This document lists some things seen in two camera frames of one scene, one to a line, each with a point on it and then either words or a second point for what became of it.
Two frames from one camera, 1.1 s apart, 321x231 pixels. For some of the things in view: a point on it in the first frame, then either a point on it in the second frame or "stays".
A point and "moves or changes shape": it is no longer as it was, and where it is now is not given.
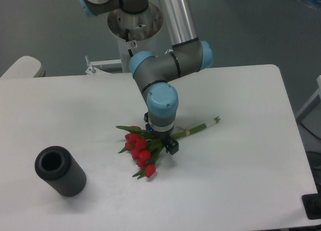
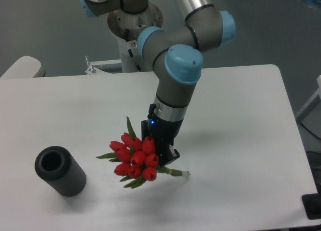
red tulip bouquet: [144, 148] moves or changes shape
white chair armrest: [24, 67] stays
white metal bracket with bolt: [92, 69] stays
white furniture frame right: [299, 116] stays
